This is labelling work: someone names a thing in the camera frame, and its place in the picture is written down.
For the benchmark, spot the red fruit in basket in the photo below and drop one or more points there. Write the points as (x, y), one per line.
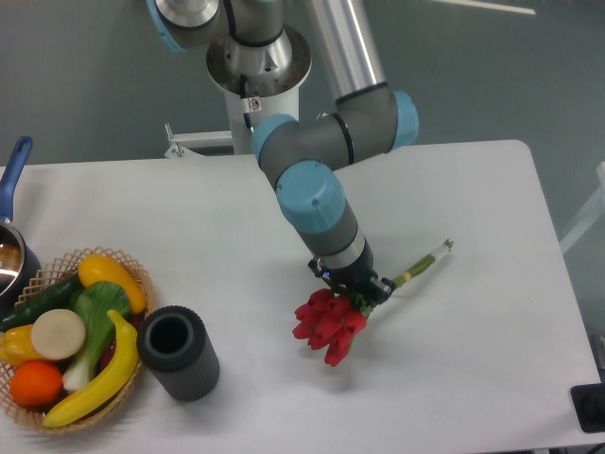
(135, 321)

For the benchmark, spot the green bok choy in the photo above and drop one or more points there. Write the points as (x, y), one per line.
(92, 306)

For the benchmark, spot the woven wicker basket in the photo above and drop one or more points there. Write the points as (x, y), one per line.
(59, 270)

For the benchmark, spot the dark grey ribbed vase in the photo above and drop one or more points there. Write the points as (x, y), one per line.
(174, 344)

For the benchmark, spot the orange fruit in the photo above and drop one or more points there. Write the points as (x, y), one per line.
(36, 383)

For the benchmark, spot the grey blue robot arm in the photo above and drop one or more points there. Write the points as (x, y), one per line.
(260, 62)

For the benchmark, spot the yellow bell pepper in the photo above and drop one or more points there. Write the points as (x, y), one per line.
(17, 347)

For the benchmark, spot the white metal frame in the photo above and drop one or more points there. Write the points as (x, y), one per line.
(589, 213)

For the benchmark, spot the black device at edge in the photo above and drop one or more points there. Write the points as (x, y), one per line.
(588, 400)

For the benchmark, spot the blue handled saucepan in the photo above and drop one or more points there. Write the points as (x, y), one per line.
(18, 263)

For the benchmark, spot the yellow squash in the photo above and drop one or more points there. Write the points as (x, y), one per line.
(96, 268)

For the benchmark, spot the beige round disc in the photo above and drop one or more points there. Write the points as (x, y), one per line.
(58, 334)

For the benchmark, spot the green cucumber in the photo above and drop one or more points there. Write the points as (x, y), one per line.
(56, 296)

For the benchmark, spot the red tulip bouquet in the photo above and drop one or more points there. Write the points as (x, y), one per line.
(332, 317)

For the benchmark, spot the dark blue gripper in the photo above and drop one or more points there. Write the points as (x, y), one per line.
(359, 274)

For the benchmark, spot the yellow banana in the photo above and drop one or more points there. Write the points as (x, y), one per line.
(106, 385)

